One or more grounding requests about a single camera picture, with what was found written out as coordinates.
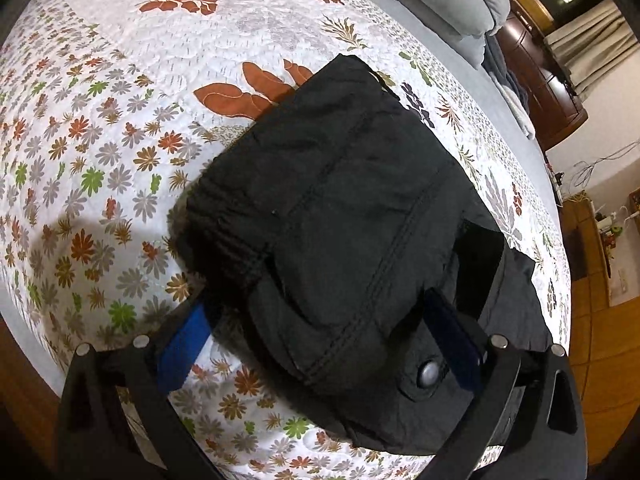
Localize dark wooden headboard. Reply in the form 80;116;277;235
495;10;589;152

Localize floral quilt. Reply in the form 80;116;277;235
0;0;572;480

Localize bed with grey sheet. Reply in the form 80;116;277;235
0;0;575;480

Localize crumpled grey clothes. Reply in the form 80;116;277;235
481;35;522;107

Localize bundle of cables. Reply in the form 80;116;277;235
552;142;640;203

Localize wooden desk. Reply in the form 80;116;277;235
562;199;640;311

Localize beige curtain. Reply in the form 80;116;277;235
544;0;640;107

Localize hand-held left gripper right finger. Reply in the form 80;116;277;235
399;288;589;480

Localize black pants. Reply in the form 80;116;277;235
167;52;554;457

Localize white cloth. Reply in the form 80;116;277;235
500;85;537;142

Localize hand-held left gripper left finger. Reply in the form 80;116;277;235
57;294;224;480

